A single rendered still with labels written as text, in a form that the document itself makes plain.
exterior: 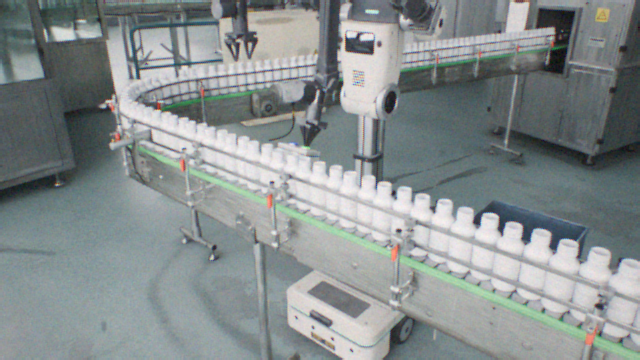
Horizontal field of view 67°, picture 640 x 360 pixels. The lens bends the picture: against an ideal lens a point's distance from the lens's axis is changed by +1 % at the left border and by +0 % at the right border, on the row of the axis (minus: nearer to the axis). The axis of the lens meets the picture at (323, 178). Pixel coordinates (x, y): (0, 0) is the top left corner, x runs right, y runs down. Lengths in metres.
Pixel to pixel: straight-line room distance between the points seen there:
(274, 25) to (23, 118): 2.66
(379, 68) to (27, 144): 3.13
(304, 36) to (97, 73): 2.59
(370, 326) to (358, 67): 1.11
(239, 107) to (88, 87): 3.81
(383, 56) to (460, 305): 1.03
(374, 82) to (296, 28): 3.79
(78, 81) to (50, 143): 2.20
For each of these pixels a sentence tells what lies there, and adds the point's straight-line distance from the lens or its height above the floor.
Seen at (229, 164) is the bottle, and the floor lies 1.07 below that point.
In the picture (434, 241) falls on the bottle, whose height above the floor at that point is 1.06.
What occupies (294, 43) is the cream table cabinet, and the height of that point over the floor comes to 0.87.
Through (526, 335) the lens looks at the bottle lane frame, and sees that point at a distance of 1.26.
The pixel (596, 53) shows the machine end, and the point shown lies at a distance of 4.82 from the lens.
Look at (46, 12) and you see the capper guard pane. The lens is 6.40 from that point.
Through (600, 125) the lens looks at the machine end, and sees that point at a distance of 4.88.
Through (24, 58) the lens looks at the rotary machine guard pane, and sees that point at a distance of 4.33.
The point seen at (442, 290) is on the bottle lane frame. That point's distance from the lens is 1.30.
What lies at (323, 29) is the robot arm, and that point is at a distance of 1.58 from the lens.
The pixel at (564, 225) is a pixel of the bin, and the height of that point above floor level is 0.93.
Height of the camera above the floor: 1.72
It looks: 24 degrees down
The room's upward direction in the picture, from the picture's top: straight up
